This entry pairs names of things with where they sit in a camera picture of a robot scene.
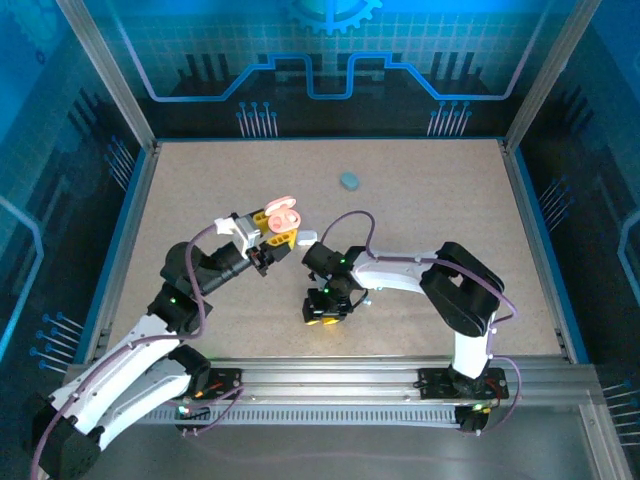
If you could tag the pink earbud charging case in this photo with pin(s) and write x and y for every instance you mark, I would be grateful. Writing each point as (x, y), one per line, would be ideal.
(285, 220)

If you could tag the light blue earbud charging case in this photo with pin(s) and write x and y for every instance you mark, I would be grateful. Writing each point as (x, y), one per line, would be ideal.
(349, 181)

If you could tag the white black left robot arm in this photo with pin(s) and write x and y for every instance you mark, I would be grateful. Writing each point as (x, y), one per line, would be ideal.
(115, 360)

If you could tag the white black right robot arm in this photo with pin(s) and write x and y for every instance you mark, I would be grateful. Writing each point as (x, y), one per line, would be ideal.
(390, 272)

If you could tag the small controller board with LED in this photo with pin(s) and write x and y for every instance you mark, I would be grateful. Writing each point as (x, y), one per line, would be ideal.
(472, 420)
(184, 410)

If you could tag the blue circuit-print backdrop panel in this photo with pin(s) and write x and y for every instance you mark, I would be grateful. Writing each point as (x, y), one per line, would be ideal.
(40, 150)
(600, 150)
(320, 30)

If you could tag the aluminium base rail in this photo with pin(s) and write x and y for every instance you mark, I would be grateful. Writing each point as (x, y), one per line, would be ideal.
(325, 375)

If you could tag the aluminium frame side rail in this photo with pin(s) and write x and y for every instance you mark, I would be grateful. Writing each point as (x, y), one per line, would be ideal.
(125, 225)
(532, 225)

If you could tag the aluminium frame post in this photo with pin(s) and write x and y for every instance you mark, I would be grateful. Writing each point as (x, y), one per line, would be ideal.
(551, 70)
(107, 80)

